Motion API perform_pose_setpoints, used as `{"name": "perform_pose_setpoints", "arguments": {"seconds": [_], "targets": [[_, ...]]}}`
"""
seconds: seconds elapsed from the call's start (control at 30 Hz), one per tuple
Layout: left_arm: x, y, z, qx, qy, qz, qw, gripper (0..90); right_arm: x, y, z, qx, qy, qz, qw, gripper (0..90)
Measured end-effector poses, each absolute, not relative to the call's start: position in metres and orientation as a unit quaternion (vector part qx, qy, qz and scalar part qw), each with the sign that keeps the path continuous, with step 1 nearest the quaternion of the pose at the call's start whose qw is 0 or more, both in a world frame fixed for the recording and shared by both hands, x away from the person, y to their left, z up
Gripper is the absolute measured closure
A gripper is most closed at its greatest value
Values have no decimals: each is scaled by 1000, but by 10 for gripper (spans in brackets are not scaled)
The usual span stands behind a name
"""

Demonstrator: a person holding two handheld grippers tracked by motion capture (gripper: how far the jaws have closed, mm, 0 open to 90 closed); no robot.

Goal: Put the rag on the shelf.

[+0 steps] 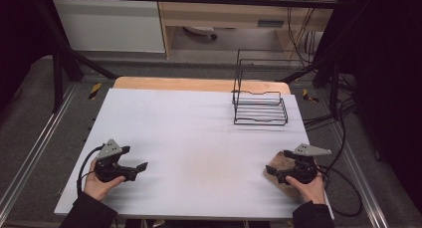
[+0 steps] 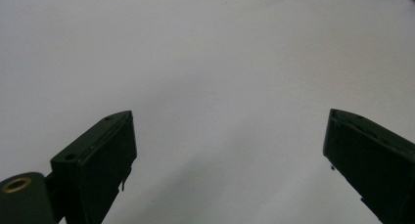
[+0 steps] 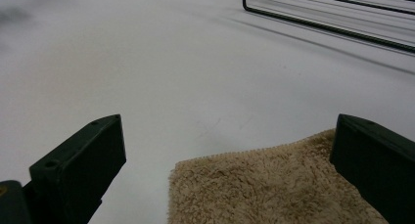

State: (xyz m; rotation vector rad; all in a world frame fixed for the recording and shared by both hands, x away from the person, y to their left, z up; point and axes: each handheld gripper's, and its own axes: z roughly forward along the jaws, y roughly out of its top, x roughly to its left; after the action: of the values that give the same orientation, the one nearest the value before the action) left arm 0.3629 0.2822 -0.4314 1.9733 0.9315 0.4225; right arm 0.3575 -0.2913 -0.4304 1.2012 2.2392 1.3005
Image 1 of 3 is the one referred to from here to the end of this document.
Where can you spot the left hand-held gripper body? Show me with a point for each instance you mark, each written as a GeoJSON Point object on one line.
{"type": "Point", "coordinates": [107, 153]}

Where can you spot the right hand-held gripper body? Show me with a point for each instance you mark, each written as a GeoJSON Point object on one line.
{"type": "Point", "coordinates": [305, 168]}

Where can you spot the brown cloth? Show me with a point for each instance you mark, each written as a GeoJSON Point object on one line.
{"type": "Point", "coordinates": [280, 163]}

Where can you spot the person's right hand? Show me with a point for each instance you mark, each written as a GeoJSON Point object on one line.
{"type": "Point", "coordinates": [312, 191]}

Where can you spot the person's left hand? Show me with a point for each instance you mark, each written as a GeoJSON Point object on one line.
{"type": "Point", "coordinates": [98, 188]}

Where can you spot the white board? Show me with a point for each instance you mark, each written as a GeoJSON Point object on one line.
{"type": "Point", "coordinates": [199, 161]}

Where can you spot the yellow black tape strip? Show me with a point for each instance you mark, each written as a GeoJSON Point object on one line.
{"type": "Point", "coordinates": [309, 96]}
{"type": "Point", "coordinates": [95, 90]}

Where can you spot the wooden table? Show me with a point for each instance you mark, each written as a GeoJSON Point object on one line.
{"type": "Point", "coordinates": [185, 83]}

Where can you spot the black curtain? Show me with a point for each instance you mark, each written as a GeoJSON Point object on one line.
{"type": "Point", "coordinates": [388, 88]}
{"type": "Point", "coordinates": [20, 39]}

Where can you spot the white cabinet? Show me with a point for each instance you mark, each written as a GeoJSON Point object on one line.
{"type": "Point", "coordinates": [109, 25]}

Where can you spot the white chair base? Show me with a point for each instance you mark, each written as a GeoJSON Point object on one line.
{"type": "Point", "coordinates": [200, 30]}

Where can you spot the wooden desk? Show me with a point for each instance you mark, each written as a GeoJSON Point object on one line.
{"type": "Point", "coordinates": [232, 14]}

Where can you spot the aluminium floor rail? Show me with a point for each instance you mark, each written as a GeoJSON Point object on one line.
{"type": "Point", "coordinates": [40, 141]}
{"type": "Point", "coordinates": [361, 175]}

